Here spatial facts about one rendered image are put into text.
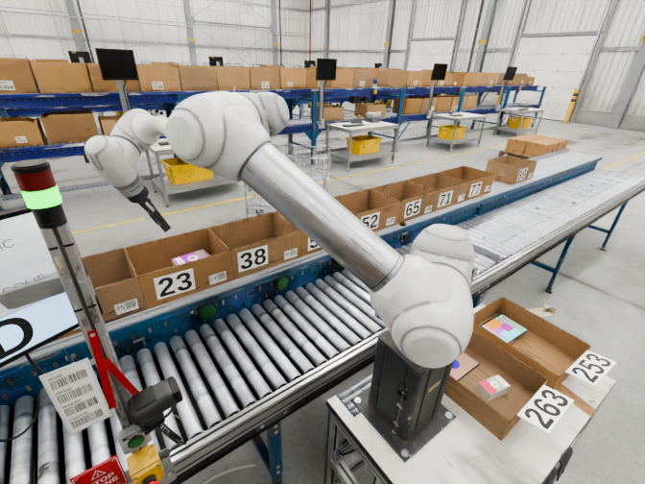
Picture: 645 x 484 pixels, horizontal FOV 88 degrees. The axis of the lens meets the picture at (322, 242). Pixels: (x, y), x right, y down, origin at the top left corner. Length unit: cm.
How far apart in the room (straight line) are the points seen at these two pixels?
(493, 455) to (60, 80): 579
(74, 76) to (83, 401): 517
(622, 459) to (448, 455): 150
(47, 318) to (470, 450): 123
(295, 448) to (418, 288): 156
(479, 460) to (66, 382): 115
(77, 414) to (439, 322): 83
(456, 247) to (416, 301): 22
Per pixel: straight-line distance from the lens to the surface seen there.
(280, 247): 172
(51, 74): 584
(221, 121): 69
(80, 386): 96
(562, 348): 183
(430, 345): 68
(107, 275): 183
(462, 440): 135
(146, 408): 99
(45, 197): 74
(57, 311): 97
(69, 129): 565
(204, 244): 187
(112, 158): 123
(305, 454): 209
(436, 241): 84
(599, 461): 258
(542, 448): 145
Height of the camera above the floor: 182
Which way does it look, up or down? 28 degrees down
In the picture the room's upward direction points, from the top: 2 degrees clockwise
